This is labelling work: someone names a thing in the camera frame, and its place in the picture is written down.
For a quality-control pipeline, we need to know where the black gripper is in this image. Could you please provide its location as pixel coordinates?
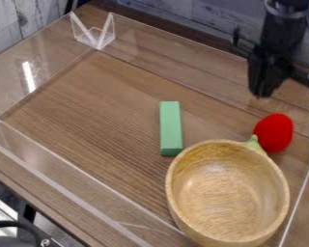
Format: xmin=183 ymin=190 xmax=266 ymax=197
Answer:
xmin=233 ymin=9 xmax=309 ymax=97

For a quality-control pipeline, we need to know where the red plush strawberry toy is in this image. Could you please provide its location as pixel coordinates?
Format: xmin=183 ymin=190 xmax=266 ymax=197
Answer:
xmin=245 ymin=113 xmax=293 ymax=153

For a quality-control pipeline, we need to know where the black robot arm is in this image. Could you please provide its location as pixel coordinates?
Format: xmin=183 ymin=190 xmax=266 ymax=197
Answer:
xmin=231 ymin=0 xmax=309 ymax=98

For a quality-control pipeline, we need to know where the green rectangular block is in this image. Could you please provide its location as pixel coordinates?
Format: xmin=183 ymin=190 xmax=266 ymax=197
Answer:
xmin=159 ymin=101 xmax=182 ymax=156

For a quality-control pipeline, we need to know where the wooden oval bowl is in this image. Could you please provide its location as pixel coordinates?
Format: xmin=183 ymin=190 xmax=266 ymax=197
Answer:
xmin=165 ymin=136 xmax=290 ymax=247

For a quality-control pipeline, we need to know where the black equipment under table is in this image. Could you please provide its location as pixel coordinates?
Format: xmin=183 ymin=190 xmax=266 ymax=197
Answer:
xmin=0 ymin=220 xmax=63 ymax=247

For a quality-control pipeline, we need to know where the clear acrylic corner bracket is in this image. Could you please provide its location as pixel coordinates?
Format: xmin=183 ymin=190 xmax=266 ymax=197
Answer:
xmin=69 ymin=13 xmax=115 ymax=50

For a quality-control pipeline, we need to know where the clear acrylic tray wall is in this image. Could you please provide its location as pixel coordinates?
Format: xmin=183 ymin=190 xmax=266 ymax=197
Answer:
xmin=0 ymin=120 xmax=193 ymax=247

